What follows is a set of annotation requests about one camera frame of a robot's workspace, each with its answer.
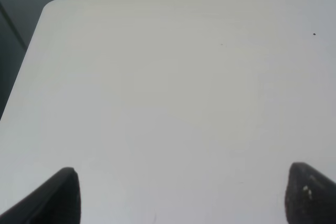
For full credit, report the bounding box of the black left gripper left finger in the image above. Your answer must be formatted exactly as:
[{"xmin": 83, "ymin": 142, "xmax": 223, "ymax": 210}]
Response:
[{"xmin": 1, "ymin": 167, "xmax": 81, "ymax": 223}]

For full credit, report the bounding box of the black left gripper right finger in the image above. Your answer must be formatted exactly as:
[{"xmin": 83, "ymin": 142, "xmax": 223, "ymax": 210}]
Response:
[{"xmin": 285, "ymin": 162, "xmax": 335, "ymax": 224}]

